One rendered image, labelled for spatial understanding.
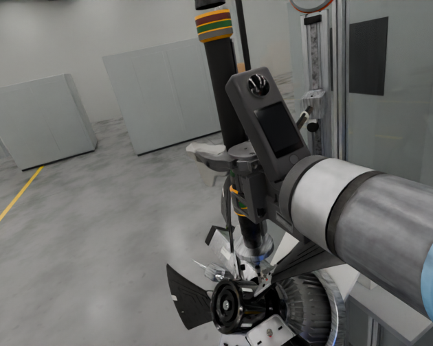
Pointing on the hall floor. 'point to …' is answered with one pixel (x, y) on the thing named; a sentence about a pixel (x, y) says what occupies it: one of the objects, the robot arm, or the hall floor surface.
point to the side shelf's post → (374, 333)
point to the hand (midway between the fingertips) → (216, 135)
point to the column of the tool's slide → (319, 77)
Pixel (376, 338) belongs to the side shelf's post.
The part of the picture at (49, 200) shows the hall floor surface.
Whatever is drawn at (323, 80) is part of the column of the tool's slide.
